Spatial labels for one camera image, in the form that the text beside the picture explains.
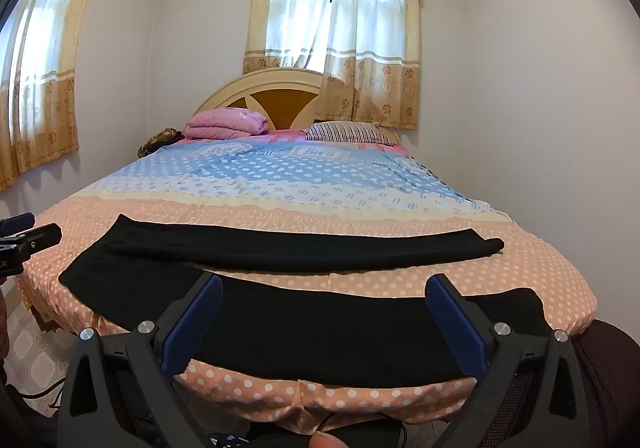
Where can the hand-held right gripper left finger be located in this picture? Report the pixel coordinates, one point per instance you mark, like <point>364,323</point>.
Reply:
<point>197,323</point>

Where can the striped pillow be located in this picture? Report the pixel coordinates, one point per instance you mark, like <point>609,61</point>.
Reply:
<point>345,132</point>

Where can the beige floral window curtain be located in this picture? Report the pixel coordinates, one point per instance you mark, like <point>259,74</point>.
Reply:
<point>40,78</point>
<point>340,28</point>

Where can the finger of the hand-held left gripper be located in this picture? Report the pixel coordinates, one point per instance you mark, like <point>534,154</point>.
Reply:
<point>17,222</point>
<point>42,235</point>

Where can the person's right hand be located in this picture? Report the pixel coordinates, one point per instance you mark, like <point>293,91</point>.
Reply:
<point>325,440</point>

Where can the cream wooden headboard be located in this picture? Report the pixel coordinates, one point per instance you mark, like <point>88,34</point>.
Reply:
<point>280,93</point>

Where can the black pants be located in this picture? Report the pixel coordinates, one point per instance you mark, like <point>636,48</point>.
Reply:
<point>300,328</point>

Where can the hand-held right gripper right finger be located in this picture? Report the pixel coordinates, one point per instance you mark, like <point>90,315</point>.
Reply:
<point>452,323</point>

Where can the polka dot bedspread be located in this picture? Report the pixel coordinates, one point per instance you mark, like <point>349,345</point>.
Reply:
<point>310,178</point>

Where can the pink pillow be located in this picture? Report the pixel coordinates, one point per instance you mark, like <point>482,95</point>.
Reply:
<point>225,122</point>

